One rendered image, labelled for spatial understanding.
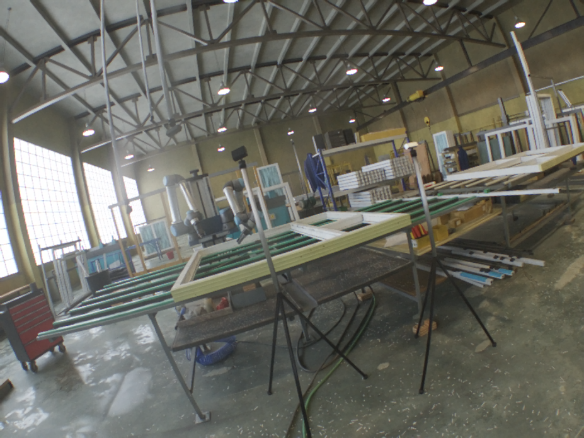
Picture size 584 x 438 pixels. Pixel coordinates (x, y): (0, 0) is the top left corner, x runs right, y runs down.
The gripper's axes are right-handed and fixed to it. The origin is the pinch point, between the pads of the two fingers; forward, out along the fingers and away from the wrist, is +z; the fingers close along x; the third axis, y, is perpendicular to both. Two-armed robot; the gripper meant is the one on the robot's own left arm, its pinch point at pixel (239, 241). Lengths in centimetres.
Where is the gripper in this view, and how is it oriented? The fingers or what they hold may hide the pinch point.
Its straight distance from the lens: 271.2
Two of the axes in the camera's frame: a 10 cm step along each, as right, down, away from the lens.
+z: -5.8, 8.0, -1.3
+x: -2.6, -0.3, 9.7
